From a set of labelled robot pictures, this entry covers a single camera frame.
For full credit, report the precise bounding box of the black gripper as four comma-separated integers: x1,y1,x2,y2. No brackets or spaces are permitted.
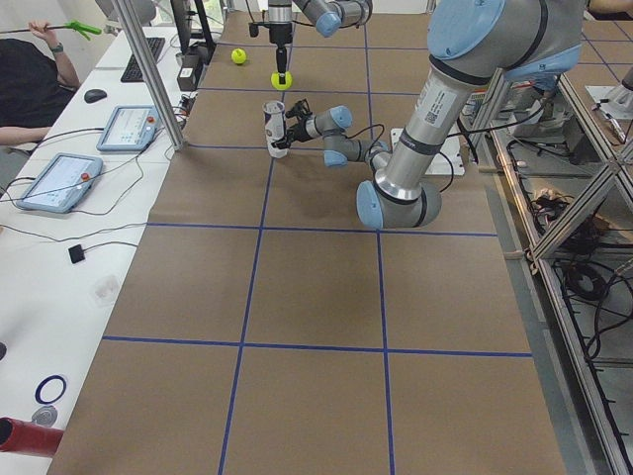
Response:
269,22,292,74
271,119,310,149

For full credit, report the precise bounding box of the white blue tennis ball can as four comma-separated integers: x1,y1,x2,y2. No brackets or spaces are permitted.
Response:
262,100,287,158

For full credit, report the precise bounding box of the yellow Roland Garros tennis ball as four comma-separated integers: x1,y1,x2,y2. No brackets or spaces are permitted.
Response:
230,48,247,65

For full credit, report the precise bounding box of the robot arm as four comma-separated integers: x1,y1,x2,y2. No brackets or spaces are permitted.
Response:
268,0,586,229
265,0,373,76

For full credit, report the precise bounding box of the person's hand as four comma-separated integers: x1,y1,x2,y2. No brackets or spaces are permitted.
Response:
28,20,60,50

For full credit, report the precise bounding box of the black monitor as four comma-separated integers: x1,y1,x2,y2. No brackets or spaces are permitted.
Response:
170,0,217,65

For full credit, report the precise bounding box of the black box with label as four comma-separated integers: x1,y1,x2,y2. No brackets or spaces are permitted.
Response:
177,54,204,92

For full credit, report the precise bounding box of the small orange electronics board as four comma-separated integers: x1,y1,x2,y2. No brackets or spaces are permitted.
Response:
177,95,195,116

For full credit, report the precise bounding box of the black keyboard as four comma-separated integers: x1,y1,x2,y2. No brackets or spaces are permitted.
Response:
120,37,166,83

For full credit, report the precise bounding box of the far blue teach pendant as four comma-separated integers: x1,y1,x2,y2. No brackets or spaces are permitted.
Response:
96,105,161,153

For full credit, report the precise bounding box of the blue teach pendant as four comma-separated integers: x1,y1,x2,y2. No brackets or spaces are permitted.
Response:
96,105,161,153
16,153,103,214

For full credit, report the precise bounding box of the black computer mouse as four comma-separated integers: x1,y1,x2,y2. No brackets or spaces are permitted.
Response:
83,88,108,104

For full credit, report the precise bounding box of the green grabber tool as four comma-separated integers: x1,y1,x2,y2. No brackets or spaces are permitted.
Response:
1,20,103,41

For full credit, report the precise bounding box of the near blue teach pendant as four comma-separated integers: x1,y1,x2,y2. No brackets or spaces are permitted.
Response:
16,153,103,214

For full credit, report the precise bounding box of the small black square device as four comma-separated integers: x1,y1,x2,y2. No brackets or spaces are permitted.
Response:
68,244,85,264

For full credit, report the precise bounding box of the person in black shirt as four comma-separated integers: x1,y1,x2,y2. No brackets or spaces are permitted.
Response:
0,38,82,199

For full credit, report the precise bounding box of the red cylinder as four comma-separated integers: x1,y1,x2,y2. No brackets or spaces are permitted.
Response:
1,418,64,457

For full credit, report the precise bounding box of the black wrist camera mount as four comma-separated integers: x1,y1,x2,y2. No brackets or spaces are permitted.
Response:
248,21,270,38

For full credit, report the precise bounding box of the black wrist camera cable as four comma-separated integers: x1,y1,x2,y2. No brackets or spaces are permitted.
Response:
340,123,387,149

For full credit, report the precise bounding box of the aluminium frame post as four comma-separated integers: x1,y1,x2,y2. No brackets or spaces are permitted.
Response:
113,0,184,150

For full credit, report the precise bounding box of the aluminium truss frame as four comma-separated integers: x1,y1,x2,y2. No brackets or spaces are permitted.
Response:
459,19,633,475

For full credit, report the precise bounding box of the blue tape ring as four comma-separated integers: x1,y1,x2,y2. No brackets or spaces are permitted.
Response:
34,374,67,405

